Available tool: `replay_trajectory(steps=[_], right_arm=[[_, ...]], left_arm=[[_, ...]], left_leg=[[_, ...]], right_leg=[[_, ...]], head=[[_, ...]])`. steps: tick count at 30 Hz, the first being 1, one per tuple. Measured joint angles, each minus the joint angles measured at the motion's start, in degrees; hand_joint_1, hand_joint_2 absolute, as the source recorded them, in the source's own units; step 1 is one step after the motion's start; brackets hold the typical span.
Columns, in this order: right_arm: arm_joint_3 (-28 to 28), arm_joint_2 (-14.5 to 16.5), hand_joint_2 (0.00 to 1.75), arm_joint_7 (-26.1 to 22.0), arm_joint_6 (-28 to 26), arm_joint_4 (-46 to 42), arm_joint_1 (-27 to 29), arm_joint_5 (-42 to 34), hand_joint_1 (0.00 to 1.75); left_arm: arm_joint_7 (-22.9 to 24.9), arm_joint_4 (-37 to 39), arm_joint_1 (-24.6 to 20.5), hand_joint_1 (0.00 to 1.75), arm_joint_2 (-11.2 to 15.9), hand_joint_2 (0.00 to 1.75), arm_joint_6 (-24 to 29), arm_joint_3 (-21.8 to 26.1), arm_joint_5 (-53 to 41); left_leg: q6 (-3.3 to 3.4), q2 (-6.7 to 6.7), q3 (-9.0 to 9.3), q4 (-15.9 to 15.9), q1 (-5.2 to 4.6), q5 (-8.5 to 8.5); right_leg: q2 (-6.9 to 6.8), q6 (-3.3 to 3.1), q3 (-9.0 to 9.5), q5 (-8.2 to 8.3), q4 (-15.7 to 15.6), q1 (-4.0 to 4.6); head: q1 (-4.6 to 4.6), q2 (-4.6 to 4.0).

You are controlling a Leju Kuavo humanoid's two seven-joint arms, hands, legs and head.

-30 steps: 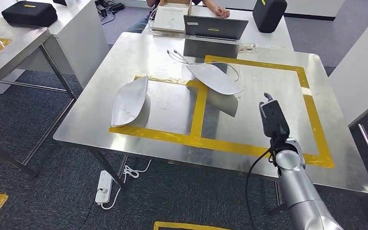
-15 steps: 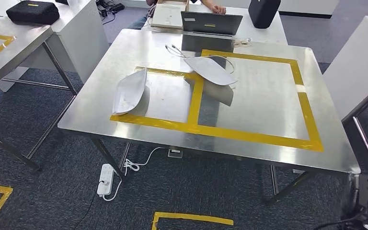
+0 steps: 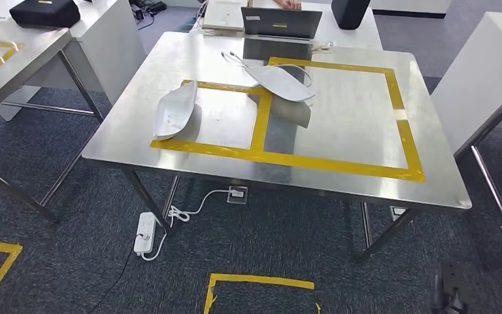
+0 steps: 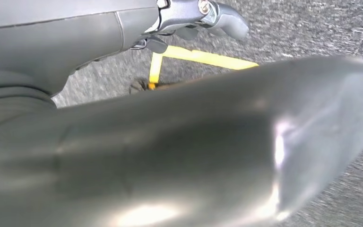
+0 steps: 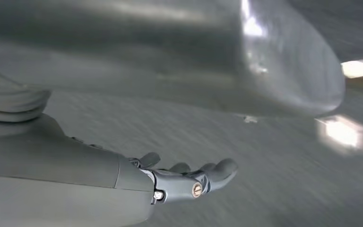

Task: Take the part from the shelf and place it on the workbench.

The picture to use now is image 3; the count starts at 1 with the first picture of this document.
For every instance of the white curved plastic part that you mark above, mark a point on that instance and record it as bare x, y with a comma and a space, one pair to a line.
281, 82
173, 112

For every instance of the stainless steel workbench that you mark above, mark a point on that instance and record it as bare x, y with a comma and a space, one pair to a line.
26, 47
355, 108
495, 195

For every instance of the metal floor outlet cover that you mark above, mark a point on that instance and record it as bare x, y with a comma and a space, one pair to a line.
237, 194
397, 212

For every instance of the yellow tape outline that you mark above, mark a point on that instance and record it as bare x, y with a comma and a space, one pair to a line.
320, 164

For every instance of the white power strip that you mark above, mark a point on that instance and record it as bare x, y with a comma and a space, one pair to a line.
145, 232

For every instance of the small white adapter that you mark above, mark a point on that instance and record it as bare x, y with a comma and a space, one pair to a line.
323, 45

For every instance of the grey open laptop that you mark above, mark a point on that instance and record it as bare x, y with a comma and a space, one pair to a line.
281, 24

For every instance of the white flat box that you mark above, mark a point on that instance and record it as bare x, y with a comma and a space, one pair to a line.
225, 15

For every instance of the white table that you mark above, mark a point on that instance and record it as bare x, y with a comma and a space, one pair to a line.
350, 37

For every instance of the person's hand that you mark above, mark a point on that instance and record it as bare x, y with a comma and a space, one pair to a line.
287, 3

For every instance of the black cylindrical speaker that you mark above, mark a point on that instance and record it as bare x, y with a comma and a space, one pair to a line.
348, 13

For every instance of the white counter with black base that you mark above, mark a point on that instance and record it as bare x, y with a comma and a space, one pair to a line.
411, 6

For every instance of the black bag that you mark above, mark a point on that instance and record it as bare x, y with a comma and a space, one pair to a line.
45, 15

